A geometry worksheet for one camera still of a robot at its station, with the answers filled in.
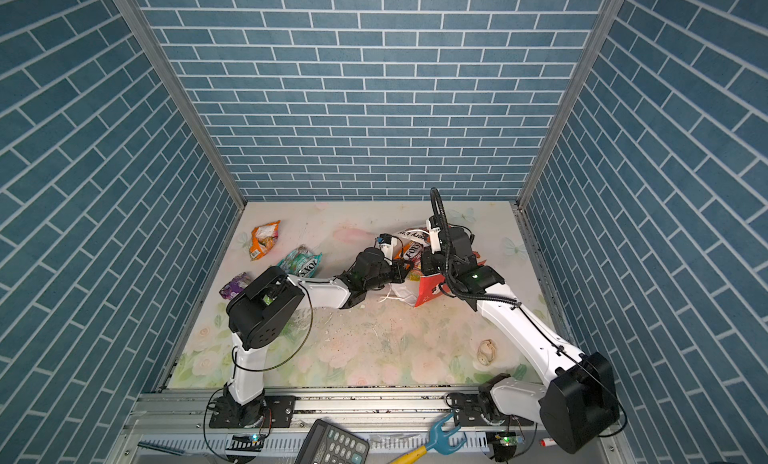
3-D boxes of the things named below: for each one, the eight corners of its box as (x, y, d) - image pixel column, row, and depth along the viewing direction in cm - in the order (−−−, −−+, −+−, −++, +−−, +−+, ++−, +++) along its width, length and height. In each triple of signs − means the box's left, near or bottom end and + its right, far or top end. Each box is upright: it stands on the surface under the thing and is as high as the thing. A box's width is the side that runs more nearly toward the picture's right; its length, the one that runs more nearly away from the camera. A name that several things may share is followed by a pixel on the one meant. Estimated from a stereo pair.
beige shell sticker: (478, 365, 84) (480, 362, 82) (474, 341, 88) (476, 338, 86) (497, 365, 84) (499, 362, 82) (492, 341, 88) (494, 338, 86)
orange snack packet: (250, 260, 105) (244, 251, 101) (262, 229, 114) (257, 220, 110) (272, 260, 105) (267, 251, 101) (282, 230, 114) (278, 220, 110)
